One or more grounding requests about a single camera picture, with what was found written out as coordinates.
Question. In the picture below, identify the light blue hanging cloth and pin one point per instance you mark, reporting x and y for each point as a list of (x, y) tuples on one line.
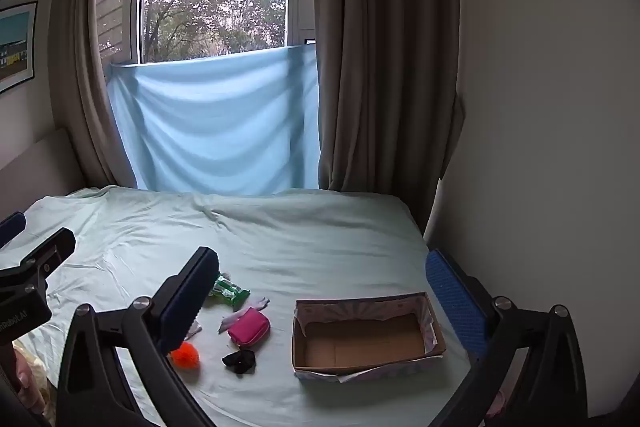
[(215, 127)]

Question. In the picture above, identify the framed wall poster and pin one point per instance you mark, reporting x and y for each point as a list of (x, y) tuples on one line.
[(15, 47)]

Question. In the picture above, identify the bed with pale green sheet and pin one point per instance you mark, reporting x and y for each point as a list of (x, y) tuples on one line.
[(300, 232)]

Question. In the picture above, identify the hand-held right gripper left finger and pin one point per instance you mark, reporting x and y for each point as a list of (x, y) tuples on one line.
[(192, 297)]

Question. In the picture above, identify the paper-covered cardboard box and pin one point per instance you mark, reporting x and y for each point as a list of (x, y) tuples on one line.
[(360, 342)]

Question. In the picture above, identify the green wet wipes packet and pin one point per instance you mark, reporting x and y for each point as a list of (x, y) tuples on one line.
[(230, 292)]

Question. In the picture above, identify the lavender cloth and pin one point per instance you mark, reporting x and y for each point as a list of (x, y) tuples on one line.
[(231, 321)]

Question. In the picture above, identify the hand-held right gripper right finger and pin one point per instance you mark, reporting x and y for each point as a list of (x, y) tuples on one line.
[(455, 302)]

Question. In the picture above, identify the magenta cloth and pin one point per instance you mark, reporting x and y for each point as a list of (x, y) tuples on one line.
[(250, 328)]

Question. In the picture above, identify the orange and pink cloth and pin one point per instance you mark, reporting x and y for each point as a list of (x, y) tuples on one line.
[(186, 354)]

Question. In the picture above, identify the narrow brown curtain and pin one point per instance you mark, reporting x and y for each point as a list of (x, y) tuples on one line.
[(85, 57)]

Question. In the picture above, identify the pale floral cloth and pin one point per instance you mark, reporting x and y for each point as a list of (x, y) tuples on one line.
[(40, 382)]

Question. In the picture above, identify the black scrunchie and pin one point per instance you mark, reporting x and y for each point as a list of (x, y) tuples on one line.
[(240, 361)]

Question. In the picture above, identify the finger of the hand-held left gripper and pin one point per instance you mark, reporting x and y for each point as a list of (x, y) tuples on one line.
[(47, 249), (11, 227)]

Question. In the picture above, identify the wide brown curtain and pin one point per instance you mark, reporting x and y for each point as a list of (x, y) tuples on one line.
[(385, 57)]

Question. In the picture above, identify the person's left hand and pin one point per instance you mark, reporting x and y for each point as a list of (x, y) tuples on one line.
[(22, 374)]

